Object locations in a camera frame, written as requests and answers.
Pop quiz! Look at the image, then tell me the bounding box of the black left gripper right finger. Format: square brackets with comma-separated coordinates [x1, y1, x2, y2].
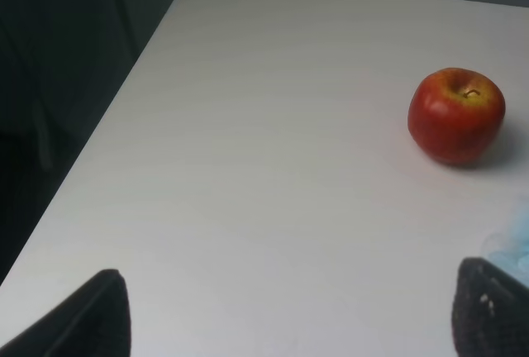
[451, 258, 528, 357]

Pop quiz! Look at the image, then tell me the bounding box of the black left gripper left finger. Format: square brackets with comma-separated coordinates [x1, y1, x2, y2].
[1, 269, 131, 357]

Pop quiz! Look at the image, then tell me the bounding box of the blue mesh bath loofah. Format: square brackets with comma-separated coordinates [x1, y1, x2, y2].
[481, 196, 528, 287]

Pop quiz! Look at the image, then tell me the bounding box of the red apple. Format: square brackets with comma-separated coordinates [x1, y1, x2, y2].
[407, 68, 506, 166]

